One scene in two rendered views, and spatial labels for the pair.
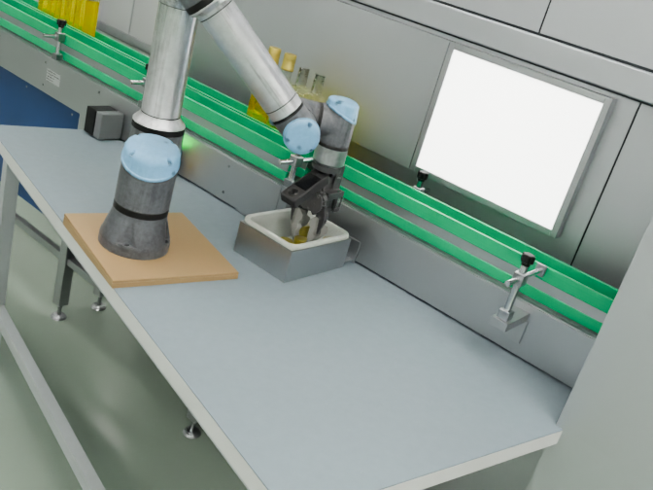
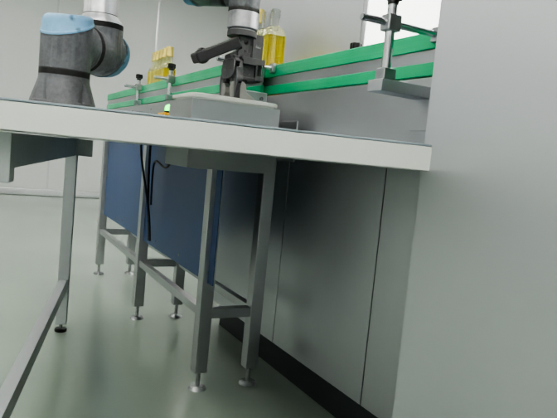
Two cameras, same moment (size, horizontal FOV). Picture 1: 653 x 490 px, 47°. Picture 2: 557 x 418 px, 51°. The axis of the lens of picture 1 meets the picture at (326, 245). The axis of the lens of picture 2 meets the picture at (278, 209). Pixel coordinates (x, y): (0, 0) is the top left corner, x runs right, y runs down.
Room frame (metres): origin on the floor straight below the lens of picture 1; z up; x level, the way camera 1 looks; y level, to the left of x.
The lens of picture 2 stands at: (0.50, -0.72, 0.71)
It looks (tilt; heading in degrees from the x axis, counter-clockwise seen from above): 5 degrees down; 28
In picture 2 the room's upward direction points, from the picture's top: 6 degrees clockwise
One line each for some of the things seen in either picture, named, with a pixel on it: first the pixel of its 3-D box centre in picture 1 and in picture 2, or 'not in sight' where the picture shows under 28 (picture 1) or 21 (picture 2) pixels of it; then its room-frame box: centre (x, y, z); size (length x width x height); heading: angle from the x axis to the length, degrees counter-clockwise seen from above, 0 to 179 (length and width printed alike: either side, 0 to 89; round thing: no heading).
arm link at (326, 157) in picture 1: (328, 155); (242, 23); (1.70, 0.05, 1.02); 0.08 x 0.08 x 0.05
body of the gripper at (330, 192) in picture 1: (323, 187); (242, 58); (1.70, 0.05, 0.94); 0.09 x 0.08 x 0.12; 148
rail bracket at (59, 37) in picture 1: (52, 40); (133, 89); (2.39, 1.02, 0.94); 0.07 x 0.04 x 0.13; 146
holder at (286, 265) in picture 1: (300, 242); (233, 122); (1.71, 0.06, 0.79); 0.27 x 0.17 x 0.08; 146
